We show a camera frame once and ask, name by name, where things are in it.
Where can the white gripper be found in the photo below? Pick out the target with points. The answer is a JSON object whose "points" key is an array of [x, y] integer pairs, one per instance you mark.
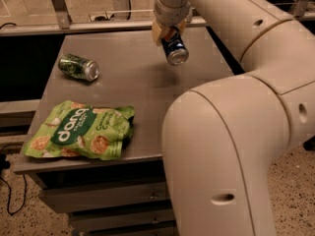
{"points": [[171, 13]]}

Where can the blue pepsi can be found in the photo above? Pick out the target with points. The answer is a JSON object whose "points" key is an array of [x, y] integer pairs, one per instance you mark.
{"points": [[174, 49]]}

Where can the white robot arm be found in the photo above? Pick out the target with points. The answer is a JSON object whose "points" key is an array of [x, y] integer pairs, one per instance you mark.
{"points": [[219, 139]]}

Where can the green soda can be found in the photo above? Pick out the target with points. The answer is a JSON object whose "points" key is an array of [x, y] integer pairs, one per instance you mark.
{"points": [[78, 67]]}

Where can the grey metal railing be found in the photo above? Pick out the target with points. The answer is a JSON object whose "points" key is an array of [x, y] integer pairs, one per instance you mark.
{"points": [[82, 20]]}

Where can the green dang snack bag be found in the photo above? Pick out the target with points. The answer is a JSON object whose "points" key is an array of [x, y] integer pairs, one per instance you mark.
{"points": [[76, 129]]}

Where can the grey drawer cabinet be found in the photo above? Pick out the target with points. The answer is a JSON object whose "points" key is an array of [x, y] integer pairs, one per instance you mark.
{"points": [[126, 196]]}

